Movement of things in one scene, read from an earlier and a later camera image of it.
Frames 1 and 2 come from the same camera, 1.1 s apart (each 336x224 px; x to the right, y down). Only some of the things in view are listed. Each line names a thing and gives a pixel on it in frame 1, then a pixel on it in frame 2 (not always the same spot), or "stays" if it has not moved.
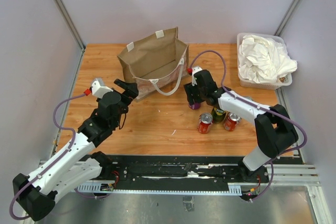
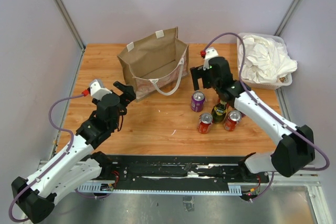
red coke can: [231, 120] stays
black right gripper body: [198, 94] -> [208, 82]
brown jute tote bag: [159, 62] stays
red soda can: [205, 120] stays
